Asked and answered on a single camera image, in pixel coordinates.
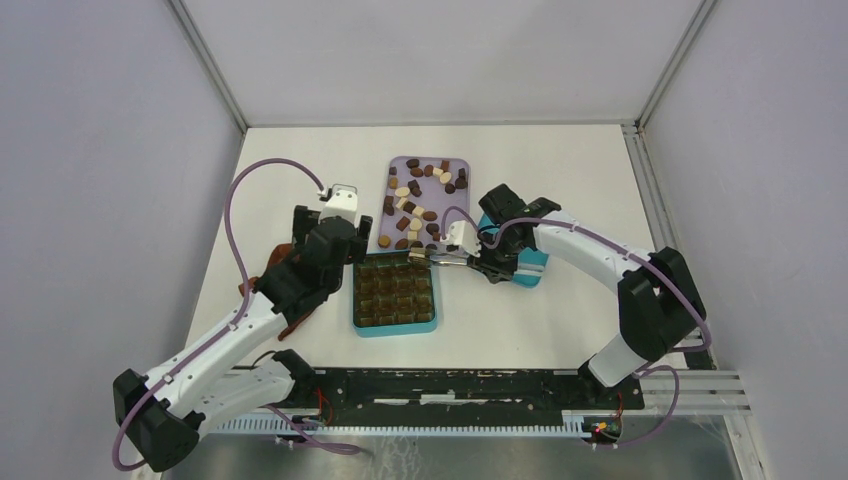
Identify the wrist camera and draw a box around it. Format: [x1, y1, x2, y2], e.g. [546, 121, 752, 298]
[440, 220, 481, 257]
[319, 183, 359, 225]

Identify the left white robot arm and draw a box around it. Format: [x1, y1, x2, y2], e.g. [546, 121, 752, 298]
[112, 204, 374, 473]

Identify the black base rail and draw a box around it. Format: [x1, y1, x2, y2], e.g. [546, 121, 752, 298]
[276, 368, 645, 428]

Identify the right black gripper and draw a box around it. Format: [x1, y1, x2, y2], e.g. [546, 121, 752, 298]
[467, 231, 526, 284]

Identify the brown cloth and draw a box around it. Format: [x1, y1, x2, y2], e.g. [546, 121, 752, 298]
[239, 243, 319, 342]

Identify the teal chocolate box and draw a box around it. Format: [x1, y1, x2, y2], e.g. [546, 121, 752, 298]
[352, 251, 438, 338]

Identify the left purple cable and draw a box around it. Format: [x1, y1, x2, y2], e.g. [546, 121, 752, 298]
[111, 157, 326, 473]

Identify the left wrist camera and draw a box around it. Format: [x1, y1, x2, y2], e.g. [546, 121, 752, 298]
[319, 183, 359, 225]

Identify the teal box lid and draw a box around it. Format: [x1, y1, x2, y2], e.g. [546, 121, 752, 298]
[468, 214, 549, 288]

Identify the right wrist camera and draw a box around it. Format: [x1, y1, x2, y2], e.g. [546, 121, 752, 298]
[440, 220, 481, 257]

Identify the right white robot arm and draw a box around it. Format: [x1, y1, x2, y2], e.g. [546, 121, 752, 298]
[443, 184, 712, 408]

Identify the purple chocolate tray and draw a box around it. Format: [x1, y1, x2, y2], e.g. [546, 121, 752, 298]
[375, 156, 471, 253]

